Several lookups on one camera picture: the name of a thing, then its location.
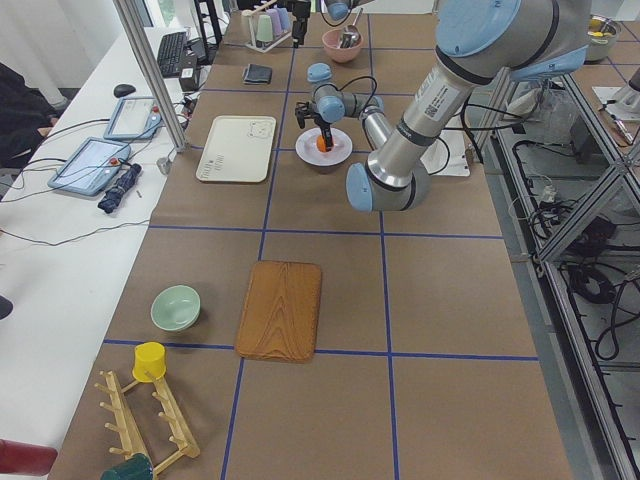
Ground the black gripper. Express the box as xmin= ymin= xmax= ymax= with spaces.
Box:
xmin=294 ymin=102 xmax=333 ymax=144
xmin=287 ymin=0 xmax=312 ymax=48

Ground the orange fruit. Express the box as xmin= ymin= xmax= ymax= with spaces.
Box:
xmin=316 ymin=136 xmax=333 ymax=153

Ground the white round plate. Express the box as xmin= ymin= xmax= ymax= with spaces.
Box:
xmin=295 ymin=127 xmax=353 ymax=167

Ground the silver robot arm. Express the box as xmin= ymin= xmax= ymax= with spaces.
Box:
xmin=276 ymin=0 xmax=366 ymax=48
xmin=295 ymin=1 xmax=591 ymax=212

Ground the cream bear tray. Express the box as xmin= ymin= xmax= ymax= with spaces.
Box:
xmin=195 ymin=115 xmax=277 ymax=183

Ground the blue cup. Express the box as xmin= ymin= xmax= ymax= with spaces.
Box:
xmin=277 ymin=7 xmax=291 ymax=31

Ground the purple cup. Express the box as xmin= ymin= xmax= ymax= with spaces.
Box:
xmin=266 ymin=8 xmax=283 ymax=37

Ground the pink bowl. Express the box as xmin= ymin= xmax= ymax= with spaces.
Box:
xmin=321 ymin=28 xmax=363 ymax=63

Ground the metal scoop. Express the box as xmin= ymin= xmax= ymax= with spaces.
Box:
xmin=339 ymin=9 xmax=362 ymax=49

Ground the grey folded cloth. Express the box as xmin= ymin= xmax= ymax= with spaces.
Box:
xmin=242 ymin=63 xmax=273 ymax=85

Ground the black keyboard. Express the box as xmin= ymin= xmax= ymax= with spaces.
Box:
xmin=156 ymin=31 xmax=188 ymax=78

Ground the small metal cup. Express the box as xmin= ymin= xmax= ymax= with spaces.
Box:
xmin=156 ymin=158 xmax=171 ymax=175

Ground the far teach pendant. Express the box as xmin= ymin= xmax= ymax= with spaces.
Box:
xmin=103 ymin=96 xmax=162 ymax=141

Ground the teach pendant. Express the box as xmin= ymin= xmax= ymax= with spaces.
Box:
xmin=47 ymin=137 xmax=131 ymax=197
xmin=103 ymin=96 xmax=162 ymax=141

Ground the black computer mouse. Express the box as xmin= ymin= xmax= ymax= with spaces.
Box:
xmin=113 ymin=84 xmax=136 ymax=98

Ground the folded dark blue umbrella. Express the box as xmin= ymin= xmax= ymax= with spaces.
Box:
xmin=98 ymin=164 xmax=142 ymax=214

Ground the wooden cutting board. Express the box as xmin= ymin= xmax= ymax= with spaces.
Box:
xmin=235 ymin=261 xmax=322 ymax=363

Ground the near teach pendant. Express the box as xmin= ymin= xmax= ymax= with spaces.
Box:
xmin=47 ymin=137 xmax=131 ymax=197

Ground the green bowl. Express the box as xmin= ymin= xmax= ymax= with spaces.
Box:
xmin=150 ymin=285 xmax=201 ymax=332

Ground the yellow cup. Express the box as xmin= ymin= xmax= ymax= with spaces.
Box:
xmin=132 ymin=342 xmax=167 ymax=383

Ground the dark green cup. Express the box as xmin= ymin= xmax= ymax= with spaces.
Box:
xmin=100 ymin=453 xmax=154 ymax=480

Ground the red cylinder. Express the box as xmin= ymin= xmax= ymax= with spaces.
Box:
xmin=1 ymin=439 xmax=58 ymax=477

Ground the white wire cup rack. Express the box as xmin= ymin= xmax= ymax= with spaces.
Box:
xmin=241 ymin=1 xmax=292 ymax=53

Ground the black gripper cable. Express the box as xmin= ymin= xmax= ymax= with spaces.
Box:
xmin=339 ymin=75 xmax=379 ymax=109

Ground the aluminium frame post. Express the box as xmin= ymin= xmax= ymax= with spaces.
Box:
xmin=113 ymin=0 xmax=187 ymax=153

